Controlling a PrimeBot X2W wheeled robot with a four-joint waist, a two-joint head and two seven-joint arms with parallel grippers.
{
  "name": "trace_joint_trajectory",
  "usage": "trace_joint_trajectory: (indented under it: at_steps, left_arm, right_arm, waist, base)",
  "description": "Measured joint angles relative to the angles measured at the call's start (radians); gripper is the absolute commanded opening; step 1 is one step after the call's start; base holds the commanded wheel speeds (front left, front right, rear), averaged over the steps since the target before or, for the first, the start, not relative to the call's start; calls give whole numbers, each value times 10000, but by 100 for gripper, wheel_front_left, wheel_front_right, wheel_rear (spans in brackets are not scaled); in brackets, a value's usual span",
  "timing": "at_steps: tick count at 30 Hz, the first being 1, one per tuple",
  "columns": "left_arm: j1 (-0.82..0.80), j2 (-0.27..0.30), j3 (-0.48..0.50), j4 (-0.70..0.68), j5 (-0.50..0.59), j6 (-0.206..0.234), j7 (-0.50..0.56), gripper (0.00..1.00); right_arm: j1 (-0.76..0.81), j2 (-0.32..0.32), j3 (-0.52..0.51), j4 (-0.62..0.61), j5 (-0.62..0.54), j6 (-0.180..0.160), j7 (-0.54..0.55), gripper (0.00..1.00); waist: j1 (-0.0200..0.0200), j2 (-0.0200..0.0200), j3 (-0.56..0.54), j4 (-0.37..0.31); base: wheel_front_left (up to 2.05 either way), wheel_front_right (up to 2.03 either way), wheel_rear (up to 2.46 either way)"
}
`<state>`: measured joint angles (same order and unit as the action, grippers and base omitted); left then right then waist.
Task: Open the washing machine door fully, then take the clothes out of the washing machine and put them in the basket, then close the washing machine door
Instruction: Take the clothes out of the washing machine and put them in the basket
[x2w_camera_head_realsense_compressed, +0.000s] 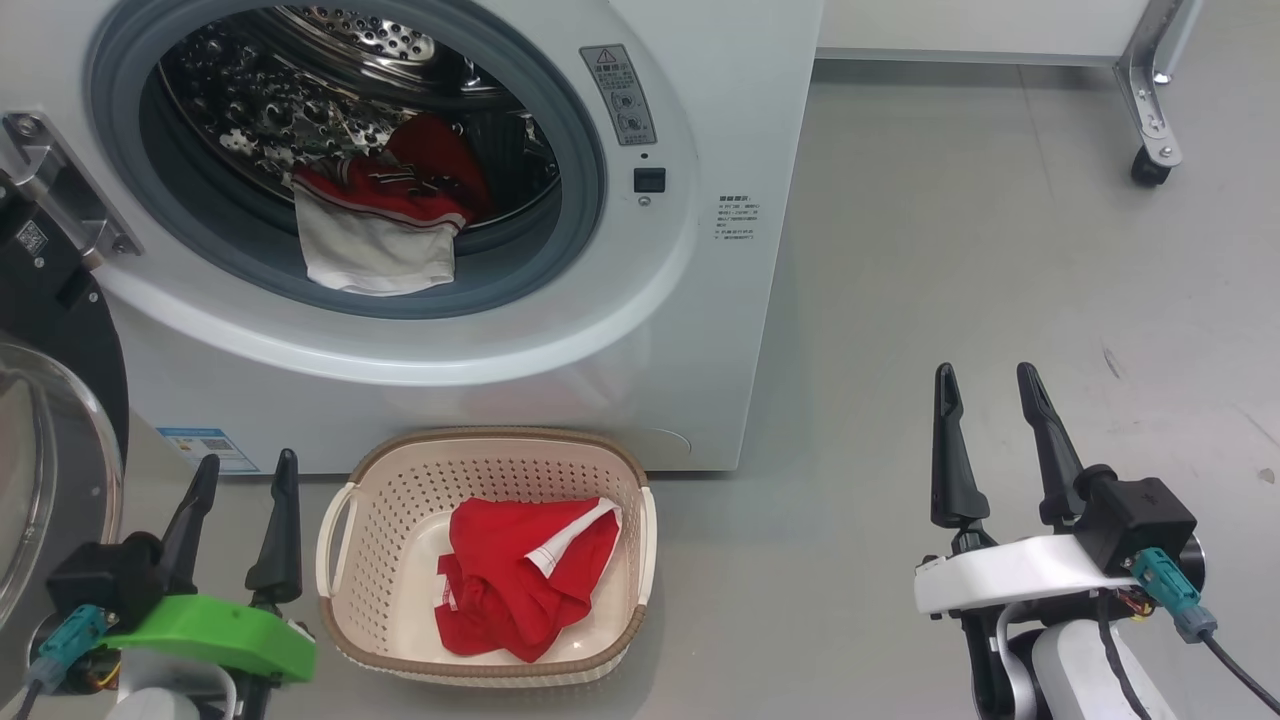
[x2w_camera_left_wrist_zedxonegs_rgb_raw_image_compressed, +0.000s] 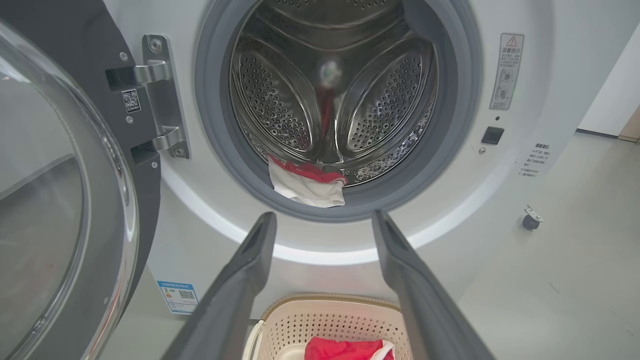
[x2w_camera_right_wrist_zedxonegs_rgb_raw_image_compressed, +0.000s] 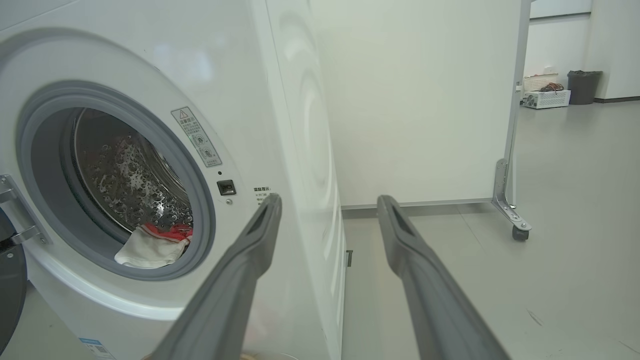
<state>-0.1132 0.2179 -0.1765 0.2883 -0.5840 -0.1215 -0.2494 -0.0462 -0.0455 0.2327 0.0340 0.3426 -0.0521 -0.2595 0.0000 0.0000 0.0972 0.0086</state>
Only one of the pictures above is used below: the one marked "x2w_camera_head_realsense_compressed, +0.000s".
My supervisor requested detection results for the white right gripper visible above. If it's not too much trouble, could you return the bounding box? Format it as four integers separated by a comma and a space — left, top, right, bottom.
913, 361, 1133, 618

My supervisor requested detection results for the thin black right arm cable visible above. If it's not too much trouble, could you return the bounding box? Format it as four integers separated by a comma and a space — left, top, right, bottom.
1093, 592, 1153, 720

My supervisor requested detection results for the black round glass washer door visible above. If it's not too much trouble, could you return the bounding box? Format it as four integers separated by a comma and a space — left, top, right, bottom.
0, 110, 143, 661

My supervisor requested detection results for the grey metal leg with caster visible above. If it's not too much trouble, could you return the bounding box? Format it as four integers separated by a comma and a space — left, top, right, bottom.
1113, 0, 1206, 188

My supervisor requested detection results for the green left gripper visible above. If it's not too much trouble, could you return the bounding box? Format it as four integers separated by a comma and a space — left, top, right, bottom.
100, 448, 317, 686

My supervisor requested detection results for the white partition panel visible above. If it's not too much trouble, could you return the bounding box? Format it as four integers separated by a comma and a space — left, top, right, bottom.
815, 0, 1151, 66

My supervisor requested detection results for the red shorts white stripe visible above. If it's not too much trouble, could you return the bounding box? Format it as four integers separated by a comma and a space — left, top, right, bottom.
434, 496, 623, 664

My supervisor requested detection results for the red and white shirt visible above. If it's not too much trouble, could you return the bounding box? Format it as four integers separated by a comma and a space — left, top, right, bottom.
292, 112, 493, 298

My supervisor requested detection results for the cream perforated basket brown rim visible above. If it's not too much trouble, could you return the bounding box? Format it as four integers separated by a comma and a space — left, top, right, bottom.
316, 427, 658, 689

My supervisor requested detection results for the white front-load washing machine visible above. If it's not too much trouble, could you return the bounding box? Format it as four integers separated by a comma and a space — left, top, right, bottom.
0, 0, 826, 476

